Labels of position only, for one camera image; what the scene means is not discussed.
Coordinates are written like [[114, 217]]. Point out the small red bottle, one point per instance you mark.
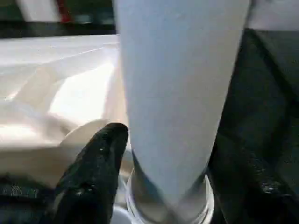
[[64, 10]]

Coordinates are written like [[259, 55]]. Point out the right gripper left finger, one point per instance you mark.
[[91, 182]]

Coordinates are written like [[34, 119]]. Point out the white plastic table top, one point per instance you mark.
[[56, 93]]

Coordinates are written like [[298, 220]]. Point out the black work mat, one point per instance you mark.
[[271, 93]]

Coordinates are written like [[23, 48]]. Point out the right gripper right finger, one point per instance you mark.
[[252, 191]]

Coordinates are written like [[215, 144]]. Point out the white plastic table leg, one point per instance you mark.
[[177, 93]]

